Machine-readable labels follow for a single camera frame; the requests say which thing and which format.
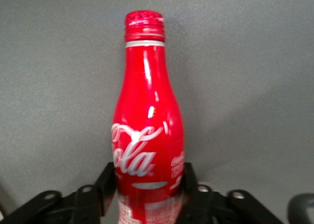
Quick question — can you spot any red Coca-Cola aluminium bottle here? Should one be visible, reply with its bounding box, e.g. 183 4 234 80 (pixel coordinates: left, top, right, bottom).
109 10 185 224

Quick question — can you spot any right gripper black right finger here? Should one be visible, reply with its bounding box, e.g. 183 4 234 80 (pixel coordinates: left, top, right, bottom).
181 161 285 224

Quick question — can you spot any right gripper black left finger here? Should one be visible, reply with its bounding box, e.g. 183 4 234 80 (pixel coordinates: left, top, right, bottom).
0 161 119 224

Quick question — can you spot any black cable along right arm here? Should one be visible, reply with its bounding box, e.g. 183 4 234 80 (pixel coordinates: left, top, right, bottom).
287 193 314 224

